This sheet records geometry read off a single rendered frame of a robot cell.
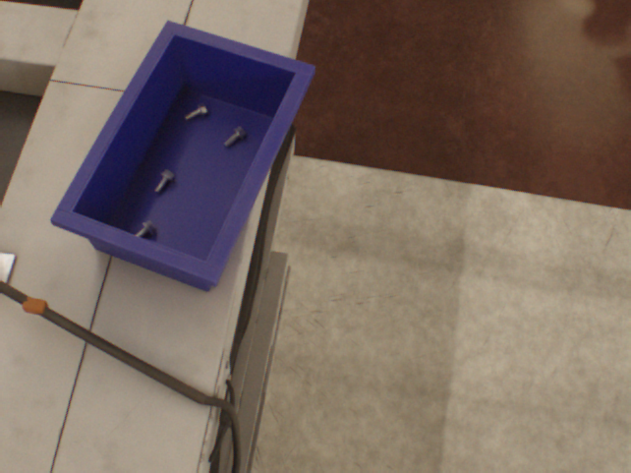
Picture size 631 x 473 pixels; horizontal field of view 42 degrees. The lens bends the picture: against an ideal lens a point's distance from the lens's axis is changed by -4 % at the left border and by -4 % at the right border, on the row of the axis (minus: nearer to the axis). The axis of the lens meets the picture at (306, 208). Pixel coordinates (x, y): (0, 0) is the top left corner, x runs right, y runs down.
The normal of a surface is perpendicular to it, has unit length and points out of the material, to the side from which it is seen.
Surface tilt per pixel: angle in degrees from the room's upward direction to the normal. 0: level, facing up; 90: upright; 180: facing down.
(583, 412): 0
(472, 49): 0
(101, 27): 0
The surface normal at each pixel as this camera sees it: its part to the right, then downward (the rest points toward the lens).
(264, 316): 0.04, -0.48
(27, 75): -0.17, 0.86
